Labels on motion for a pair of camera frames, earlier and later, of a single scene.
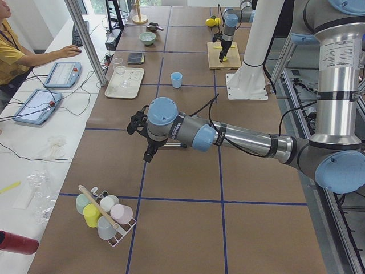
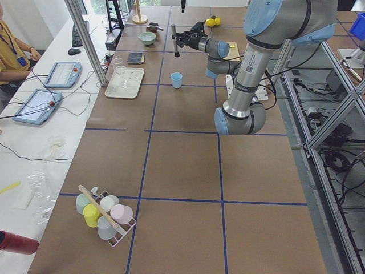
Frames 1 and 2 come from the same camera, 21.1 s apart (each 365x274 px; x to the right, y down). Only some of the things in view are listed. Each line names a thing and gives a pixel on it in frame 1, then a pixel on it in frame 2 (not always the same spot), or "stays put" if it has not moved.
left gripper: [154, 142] → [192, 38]
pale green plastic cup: [81, 200] stays put
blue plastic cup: [177, 79] stays put
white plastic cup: [107, 202] stays put
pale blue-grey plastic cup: [106, 230] stays put
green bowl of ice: [147, 37] stays put
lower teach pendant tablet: [38, 107] stays put
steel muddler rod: [172, 144] → [173, 27]
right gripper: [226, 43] → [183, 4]
